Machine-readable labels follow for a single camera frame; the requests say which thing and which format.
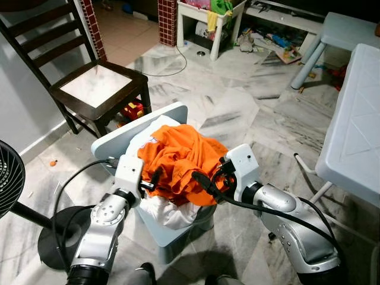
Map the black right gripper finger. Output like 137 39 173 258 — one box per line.
190 170 219 195

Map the orange garment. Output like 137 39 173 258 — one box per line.
138 123 229 207

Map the red toy car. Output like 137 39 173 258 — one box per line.
122 101 146 122

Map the black left robot foot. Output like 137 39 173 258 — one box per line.
128 261 158 285

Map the dark wooden chair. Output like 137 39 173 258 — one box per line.
0 0 152 138

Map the black standing fan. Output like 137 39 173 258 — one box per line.
0 140 96 272

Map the colourful picture book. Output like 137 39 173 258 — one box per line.
274 46 302 65

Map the grey soft toy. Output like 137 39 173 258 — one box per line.
237 30 257 54

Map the red brick pillar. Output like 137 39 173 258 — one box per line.
80 0 109 61
157 0 179 47

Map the yellow cloth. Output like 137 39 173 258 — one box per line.
206 11 219 33

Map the green toy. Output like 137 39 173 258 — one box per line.
211 0 235 15

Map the small white table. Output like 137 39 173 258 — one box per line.
176 0 247 61

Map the low white shelf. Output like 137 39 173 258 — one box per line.
246 0 326 36

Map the pink bag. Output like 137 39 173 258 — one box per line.
187 0 211 10

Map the pale grey plastic stool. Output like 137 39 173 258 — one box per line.
291 13 380 90

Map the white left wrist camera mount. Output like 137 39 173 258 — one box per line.
113 154 145 201

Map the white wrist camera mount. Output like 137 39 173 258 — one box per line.
113 154 145 201
224 144 262 201

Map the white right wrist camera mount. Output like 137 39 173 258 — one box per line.
224 144 262 201

